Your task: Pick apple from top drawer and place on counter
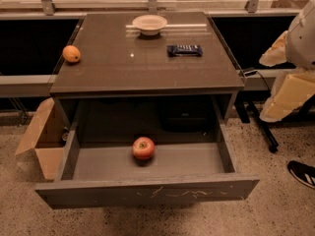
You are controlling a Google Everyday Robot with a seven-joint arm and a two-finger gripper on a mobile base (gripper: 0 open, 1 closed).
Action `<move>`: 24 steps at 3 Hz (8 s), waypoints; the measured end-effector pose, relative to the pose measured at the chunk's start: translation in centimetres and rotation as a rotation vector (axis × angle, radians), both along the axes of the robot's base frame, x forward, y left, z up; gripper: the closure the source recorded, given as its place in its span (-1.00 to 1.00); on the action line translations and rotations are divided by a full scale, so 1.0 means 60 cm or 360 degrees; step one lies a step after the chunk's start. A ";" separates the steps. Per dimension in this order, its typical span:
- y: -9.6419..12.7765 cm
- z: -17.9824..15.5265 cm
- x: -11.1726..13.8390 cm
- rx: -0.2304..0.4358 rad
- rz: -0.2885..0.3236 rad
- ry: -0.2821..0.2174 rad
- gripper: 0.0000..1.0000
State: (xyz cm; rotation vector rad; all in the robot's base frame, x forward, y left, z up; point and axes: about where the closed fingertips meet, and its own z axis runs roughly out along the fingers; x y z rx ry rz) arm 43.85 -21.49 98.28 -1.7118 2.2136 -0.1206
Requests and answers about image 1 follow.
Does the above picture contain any dark blue snack packet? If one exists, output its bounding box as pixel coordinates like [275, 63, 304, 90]
[166, 45, 203, 57]

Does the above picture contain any brown cardboard box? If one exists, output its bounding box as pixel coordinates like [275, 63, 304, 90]
[15, 98, 64, 180]

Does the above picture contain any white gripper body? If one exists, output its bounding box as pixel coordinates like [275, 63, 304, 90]
[285, 0, 315, 69]

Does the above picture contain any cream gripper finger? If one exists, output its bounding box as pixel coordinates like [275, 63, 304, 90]
[260, 70, 315, 122]
[259, 30, 289, 67]

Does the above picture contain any metal window railing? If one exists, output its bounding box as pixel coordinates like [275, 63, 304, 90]
[0, 0, 315, 18]

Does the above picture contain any grey cabinet with glossy top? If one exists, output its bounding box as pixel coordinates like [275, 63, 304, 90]
[49, 11, 245, 130]

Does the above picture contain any orange fruit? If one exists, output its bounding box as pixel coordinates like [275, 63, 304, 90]
[62, 45, 81, 63]

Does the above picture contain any red apple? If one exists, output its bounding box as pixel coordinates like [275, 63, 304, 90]
[132, 137, 156, 160]

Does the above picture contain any white bowl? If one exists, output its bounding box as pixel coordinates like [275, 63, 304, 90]
[132, 15, 167, 35]

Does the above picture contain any black stand leg with wheel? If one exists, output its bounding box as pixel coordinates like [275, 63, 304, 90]
[234, 98, 279, 153]

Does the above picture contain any grey open drawer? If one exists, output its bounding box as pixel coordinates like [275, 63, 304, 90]
[34, 95, 261, 210]

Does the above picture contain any black and white sneaker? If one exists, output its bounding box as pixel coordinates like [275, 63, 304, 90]
[287, 160, 315, 189]

